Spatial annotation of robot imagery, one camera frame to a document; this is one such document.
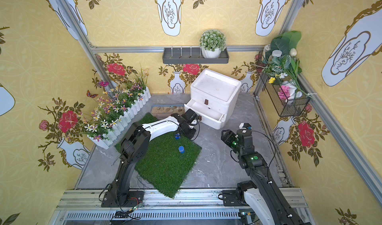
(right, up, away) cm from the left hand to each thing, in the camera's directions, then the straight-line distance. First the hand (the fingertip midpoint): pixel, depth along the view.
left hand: (187, 132), depth 98 cm
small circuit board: (-23, -31, -27) cm, 47 cm away
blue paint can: (-6, -1, -6) cm, 9 cm away
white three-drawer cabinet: (+15, +23, -12) cm, 30 cm away
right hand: (+25, +3, -16) cm, 30 cm away
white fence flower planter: (-44, +17, -6) cm, 48 cm away
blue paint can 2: (-3, -8, -10) cm, 13 cm away
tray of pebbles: (-17, +14, +9) cm, 24 cm away
